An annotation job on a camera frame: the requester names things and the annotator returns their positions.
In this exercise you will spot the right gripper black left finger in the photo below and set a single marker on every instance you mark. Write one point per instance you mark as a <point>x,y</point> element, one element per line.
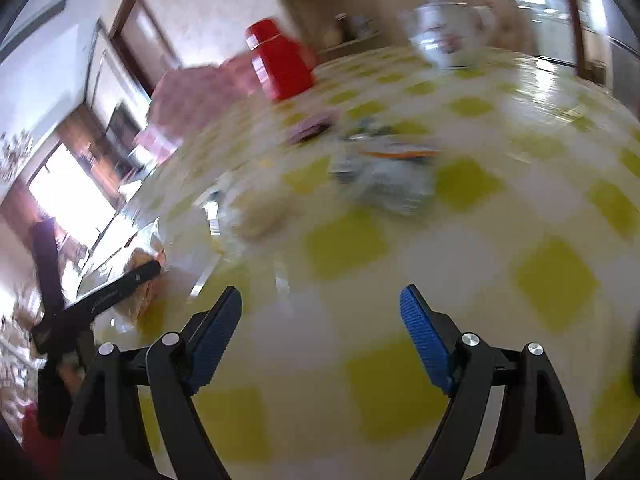
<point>105,436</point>

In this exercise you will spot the orange cake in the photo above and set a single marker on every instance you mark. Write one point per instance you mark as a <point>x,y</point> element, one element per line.
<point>129,311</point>

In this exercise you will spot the orange white snack packet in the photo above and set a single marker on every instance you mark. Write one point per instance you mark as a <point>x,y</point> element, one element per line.
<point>398,150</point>

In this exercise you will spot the crystal chandelier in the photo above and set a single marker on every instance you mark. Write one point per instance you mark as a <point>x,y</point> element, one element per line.
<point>14,151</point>

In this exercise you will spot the white round bun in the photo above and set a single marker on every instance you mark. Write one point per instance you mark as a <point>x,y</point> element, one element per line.
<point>252,214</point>

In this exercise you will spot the pink checkered covered chair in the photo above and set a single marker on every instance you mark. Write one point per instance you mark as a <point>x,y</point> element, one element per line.
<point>188,99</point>

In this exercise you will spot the purple snack packet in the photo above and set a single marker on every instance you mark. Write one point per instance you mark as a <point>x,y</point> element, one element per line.
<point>311,127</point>

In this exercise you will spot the red thermos jug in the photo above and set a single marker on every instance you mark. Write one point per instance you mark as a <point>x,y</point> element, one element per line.
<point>283,66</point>

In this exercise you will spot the cream ornate padded chair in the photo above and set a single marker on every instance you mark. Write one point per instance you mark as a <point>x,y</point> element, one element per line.
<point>505,24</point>

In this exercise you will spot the white floral teapot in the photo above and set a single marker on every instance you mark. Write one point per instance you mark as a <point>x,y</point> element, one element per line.
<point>448,33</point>

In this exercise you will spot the wooden corner shelf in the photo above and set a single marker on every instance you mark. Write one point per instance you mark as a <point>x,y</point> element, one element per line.
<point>336,28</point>

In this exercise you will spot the wall mounted television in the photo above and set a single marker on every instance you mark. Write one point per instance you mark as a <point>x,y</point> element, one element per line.
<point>122,130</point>

